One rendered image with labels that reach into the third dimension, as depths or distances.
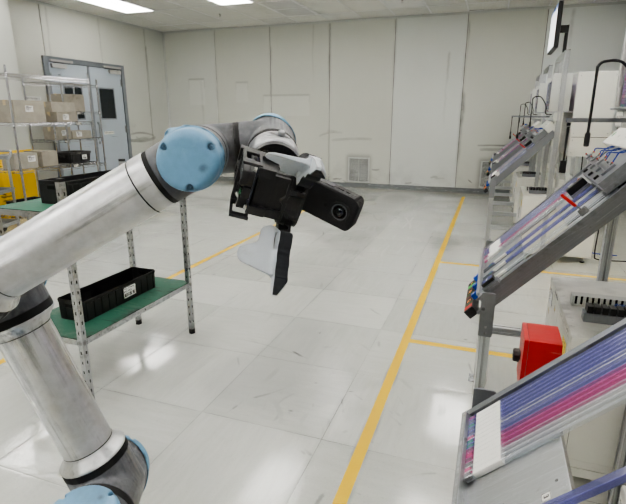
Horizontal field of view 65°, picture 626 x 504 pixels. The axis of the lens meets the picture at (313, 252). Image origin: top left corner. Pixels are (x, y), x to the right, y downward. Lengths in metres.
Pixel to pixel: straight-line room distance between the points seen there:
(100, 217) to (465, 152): 8.68
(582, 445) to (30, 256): 1.92
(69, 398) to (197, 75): 10.13
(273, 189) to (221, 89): 10.00
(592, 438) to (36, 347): 1.83
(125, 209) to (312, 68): 9.18
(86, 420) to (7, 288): 0.32
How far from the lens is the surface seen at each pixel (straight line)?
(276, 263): 0.55
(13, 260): 0.70
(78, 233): 0.66
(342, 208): 0.61
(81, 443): 0.96
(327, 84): 9.63
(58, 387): 0.92
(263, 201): 0.58
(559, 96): 5.01
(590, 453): 2.18
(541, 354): 1.47
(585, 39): 9.27
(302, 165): 0.51
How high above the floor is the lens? 1.36
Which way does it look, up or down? 16 degrees down
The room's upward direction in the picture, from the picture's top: straight up
